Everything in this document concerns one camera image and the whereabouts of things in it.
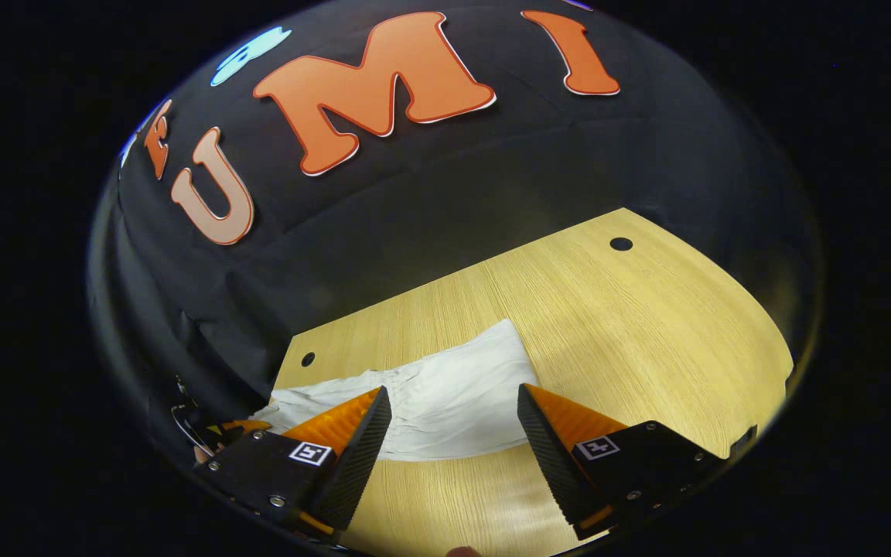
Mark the black backdrop cloth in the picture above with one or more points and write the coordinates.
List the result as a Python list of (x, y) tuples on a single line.
[(414, 193)]

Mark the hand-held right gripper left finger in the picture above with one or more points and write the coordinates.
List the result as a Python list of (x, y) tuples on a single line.
[(356, 464)]

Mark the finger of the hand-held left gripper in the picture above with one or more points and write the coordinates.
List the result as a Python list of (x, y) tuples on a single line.
[(248, 425)]

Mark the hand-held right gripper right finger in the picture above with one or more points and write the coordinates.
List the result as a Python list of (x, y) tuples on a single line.
[(554, 464)]

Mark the white jeans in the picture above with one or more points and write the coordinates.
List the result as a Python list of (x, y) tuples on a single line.
[(453, 402)]

